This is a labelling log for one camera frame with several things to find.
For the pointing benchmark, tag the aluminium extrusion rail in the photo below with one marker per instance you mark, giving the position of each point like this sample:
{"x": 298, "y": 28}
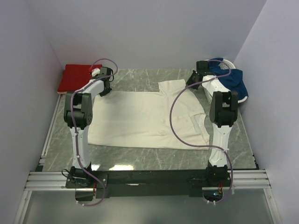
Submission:
{"x": 52, "y": 181}

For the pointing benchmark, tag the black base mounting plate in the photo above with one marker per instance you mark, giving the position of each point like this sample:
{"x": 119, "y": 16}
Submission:
{"x": 121, "y": 183}

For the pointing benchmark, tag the cream white t shirt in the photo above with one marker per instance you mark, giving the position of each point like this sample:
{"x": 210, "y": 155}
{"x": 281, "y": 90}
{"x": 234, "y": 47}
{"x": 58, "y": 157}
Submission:
{"x": 162, "y": 119}

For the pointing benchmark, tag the white plastic laundry basket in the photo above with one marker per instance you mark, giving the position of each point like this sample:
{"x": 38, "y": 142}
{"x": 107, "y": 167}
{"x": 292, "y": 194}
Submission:
{"x": 212, "y": 86}

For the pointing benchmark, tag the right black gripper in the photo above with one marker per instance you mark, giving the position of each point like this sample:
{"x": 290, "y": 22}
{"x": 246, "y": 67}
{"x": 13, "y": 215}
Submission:
{"x": 189, "y": 81}

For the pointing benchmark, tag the folded red t shirt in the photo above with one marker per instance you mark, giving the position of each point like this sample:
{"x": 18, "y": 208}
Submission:
{"x": 75, "y": 76}

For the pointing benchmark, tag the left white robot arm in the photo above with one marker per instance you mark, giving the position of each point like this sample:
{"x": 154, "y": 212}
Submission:
{"x": 78, "y": 115}

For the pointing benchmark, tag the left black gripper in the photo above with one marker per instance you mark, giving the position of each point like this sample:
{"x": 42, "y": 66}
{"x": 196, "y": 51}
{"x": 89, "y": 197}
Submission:
{"x": 105, "y": 92}

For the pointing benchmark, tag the crumpled blue t shirt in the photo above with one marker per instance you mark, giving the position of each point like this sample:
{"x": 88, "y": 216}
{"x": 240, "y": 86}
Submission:
{"x": 230, "y": 76}

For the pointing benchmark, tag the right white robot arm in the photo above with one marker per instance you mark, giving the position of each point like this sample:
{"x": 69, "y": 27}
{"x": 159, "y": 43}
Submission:
{"x": 223, "y": 114}

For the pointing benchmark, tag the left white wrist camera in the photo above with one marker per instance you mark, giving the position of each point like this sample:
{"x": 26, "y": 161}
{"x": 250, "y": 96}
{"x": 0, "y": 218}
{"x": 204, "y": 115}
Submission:
{"x": 94, "y": 72}

